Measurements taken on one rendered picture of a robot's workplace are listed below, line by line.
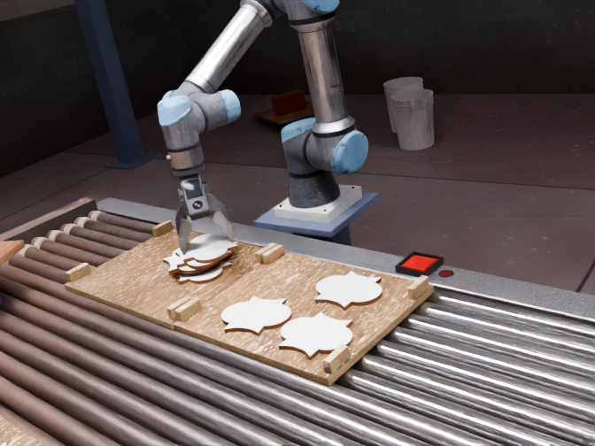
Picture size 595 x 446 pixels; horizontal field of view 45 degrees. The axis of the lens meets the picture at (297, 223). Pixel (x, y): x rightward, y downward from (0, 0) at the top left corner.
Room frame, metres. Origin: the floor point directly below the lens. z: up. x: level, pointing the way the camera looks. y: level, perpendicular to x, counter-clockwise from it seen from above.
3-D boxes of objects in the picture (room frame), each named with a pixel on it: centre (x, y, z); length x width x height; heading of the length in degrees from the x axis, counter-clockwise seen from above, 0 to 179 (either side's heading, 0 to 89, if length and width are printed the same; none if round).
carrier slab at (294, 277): (1.28, 0.02, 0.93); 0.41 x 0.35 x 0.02; 46
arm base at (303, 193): (1.95, -0.06, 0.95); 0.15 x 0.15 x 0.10
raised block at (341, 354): (1.05, -0.02, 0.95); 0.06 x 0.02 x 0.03; 136
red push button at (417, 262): (1.38, -0.24, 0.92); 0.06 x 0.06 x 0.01; 45
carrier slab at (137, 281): (1.57, 0.32, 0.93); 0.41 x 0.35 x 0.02; 45
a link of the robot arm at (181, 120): (1.56, 0.22, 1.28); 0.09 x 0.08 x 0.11; 128
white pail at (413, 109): (4.96, -0.96, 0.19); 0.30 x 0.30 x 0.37
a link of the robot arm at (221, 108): (1.64, 0.15, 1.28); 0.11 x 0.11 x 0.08; 38
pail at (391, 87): (5.39, -0.98, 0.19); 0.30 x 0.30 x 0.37
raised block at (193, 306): (1.32, 0.25, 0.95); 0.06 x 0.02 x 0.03; 136
